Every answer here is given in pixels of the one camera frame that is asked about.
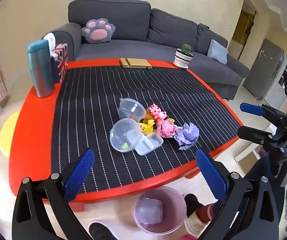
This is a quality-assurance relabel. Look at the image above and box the potted cactus striped pot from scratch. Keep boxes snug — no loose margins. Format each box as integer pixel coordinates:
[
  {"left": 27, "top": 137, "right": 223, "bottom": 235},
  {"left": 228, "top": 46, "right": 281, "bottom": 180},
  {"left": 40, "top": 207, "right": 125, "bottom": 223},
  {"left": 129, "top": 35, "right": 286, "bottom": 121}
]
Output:
[{"left": 173, "top": 44, "right": 194, "bottom": 69}]

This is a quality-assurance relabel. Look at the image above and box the white slipper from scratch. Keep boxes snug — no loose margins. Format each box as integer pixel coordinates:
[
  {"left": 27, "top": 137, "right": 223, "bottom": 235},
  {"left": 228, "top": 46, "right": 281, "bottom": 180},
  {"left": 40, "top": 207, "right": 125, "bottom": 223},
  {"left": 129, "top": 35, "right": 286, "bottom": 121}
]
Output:
[
  {"left": 88, "top": 221, "right": 114, "bottom": 240},
  {"left": 183, "top": 193, "right": 212, "bottom": 234}
]

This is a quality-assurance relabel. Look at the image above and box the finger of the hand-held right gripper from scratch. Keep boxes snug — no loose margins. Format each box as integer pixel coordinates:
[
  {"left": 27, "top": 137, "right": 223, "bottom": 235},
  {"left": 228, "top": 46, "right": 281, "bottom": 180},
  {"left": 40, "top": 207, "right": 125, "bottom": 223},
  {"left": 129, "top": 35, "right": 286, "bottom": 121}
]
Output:
[
  {"left": 240, "top": 102, "right": 287, "bottom": 130},
  {"left": 237, "top": 126, "right": 280, "bottom": 153}
]

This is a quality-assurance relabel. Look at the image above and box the pink plastic trash bin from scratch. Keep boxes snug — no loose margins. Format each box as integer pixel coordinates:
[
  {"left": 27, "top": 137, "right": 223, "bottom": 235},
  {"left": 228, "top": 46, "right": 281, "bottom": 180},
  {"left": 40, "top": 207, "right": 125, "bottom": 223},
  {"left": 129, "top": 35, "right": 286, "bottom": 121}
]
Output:
[{"left": 133, "top": 186, "right": 187, "bottom": 235}]

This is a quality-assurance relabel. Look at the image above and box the purple paper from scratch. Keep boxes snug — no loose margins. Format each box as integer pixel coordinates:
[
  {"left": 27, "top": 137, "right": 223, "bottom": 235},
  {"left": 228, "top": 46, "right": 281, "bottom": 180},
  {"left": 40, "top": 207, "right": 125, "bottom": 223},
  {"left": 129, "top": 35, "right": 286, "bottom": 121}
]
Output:
[
  {"left": 174, "top": 122, "right": 199, "bottom": 151},
  {"left": 137, "top": 198, "right": 164, "bottom": 224}
]

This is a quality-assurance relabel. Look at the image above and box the pink paper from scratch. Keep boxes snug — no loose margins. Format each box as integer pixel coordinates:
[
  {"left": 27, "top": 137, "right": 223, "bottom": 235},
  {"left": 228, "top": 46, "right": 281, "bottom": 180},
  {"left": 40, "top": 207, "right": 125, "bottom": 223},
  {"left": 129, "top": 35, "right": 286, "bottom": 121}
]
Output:
[{"left": 157, "top": 119, "right": 179, "bottom": 139}]

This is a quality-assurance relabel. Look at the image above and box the black striped table mat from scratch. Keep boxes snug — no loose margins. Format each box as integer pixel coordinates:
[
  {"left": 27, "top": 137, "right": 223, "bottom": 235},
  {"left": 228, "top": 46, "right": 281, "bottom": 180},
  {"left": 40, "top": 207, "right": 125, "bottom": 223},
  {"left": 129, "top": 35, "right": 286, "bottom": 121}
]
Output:
[{"left": 51, "top": 65, "right": 244, "bottom": 202}]

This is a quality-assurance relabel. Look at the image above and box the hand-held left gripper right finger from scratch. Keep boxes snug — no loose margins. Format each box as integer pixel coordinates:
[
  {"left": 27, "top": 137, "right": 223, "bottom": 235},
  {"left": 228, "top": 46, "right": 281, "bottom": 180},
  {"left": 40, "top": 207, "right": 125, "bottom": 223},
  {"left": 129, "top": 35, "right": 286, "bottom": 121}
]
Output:
[{"left": 195, "top": 149, "right": 280, "bottom": 240}]

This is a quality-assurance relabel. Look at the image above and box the teal thermos bottle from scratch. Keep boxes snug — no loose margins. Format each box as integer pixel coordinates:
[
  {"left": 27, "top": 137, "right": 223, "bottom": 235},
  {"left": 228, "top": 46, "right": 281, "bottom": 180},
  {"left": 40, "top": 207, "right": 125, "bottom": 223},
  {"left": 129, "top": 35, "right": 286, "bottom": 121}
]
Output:
[{"left": 27, "top": 39, "right": 55, "bottom": 98}]

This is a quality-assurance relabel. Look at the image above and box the wooden phone stand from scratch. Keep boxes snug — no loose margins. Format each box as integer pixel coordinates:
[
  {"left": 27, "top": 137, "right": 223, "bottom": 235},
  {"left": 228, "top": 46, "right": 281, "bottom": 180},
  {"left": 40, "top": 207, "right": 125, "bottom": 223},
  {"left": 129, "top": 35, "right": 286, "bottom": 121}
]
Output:
[{"left": 120, "top": 58, "right": 152, "bottom": 69}]

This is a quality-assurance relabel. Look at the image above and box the grey fabric sofa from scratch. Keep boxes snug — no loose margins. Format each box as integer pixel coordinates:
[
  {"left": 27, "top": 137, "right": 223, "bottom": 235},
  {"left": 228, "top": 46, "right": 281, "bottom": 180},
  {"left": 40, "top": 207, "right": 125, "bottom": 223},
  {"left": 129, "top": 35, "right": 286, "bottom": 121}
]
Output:
[{"left": 44, "top": 0, "right": 250, "bottom": 100}]

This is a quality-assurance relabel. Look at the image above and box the white rectangular compartment container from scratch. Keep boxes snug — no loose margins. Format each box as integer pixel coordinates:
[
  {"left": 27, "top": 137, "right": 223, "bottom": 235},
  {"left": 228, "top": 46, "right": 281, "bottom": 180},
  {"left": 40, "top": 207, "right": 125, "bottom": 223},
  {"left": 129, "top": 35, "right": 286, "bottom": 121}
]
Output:
[{"left": 135, "top": 132, "right": 164, "bottom": 156}]

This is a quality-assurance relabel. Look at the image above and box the small clear round container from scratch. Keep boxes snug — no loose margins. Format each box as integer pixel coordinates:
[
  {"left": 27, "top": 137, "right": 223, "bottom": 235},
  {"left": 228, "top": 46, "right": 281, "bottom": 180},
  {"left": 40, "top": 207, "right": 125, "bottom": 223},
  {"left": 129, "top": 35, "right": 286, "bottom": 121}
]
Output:
[{"left": 118, "top": 98, "right": 146, "bottom": 122}]

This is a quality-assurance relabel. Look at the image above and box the large clear round container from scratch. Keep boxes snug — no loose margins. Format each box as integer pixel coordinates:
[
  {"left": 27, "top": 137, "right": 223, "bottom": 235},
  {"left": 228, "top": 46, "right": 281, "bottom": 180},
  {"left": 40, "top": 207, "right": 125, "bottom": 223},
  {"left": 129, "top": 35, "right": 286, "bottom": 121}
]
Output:
[{"left": 110, "top": 118, "right": 142, "bottom": 153}]

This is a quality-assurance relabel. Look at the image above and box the flag print tissue box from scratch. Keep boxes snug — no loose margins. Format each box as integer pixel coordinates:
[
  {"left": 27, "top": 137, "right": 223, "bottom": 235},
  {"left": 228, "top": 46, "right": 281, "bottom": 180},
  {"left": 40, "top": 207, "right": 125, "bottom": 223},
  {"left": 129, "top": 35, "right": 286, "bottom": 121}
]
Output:
[{"left": 50, "top": 43, "right": 69, "bottom": 83}]

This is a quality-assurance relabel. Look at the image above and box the yellow stool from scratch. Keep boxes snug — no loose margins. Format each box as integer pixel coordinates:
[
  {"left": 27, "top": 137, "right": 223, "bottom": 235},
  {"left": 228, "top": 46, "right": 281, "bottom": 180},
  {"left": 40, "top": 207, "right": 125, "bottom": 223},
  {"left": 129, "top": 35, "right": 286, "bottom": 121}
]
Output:
[{"left": 0, "top": 110, "right": 21, "bottom": 158}]

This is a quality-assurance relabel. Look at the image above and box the light blue pillow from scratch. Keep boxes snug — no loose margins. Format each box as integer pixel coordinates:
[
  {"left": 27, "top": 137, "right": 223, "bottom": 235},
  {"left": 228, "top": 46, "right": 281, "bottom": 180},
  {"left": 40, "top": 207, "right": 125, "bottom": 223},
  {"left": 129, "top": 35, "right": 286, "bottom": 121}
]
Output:
[{"left": 207, "top": 39, "right": 228, "bottom": 65}]

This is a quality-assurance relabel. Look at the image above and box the pink toy figure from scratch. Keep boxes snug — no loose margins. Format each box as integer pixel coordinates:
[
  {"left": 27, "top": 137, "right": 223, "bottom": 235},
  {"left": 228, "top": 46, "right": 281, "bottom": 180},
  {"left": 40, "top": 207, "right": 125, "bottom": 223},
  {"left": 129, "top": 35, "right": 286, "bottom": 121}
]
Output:
[{"left": 148, "top": 103, "right": 167, "bottom": 123}]

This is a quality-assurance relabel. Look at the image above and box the grey pink paw cushion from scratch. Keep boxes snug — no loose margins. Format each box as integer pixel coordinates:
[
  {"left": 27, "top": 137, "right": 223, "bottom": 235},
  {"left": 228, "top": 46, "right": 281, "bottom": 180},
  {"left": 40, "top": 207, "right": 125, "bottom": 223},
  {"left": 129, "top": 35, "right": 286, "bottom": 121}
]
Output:
[{"left": 82, "top": 18, "right": 116, "bottom": 44}]

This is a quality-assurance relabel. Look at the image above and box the yellow toy keychain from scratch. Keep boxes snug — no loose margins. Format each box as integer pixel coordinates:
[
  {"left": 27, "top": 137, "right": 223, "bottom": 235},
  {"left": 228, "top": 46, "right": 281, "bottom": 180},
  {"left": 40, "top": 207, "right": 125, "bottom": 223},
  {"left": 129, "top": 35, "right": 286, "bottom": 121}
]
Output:
[{"left": 138, "top": 119, "right": 156, "bottom": 133}]

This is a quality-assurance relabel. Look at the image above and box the grey refrigerator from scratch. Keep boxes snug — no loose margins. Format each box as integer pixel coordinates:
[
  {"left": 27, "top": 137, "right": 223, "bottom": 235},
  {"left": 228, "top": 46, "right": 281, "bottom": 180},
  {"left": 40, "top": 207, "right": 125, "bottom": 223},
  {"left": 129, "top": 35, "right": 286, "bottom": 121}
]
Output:
[{"left": 243, "top": 39, "right": 285, "bottom": 100}]

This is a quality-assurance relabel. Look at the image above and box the wooden door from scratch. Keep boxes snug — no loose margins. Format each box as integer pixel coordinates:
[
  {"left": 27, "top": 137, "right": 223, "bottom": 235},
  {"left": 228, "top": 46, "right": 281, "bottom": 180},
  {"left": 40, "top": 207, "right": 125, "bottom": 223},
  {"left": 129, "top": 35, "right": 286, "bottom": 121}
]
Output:
[{"left": 231, "top": 7, "right": 255, "bottom": 60}]

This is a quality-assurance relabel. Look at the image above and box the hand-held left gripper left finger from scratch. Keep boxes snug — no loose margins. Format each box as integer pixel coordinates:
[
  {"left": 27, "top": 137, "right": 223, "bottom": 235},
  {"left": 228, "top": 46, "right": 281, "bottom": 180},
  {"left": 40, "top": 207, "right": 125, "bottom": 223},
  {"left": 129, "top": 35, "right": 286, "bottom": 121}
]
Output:
[{"left": 12, "top": 149, "right": 95, "bottom": 240}]

